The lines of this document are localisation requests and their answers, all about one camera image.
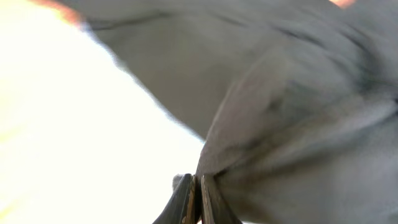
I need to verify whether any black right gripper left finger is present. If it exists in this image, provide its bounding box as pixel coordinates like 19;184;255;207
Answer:
153;174;196;224

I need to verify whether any black t-shirt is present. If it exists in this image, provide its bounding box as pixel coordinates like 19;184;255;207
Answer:
66;1;397;223

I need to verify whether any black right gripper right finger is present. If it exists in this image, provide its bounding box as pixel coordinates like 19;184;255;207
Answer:
200;175;242;224

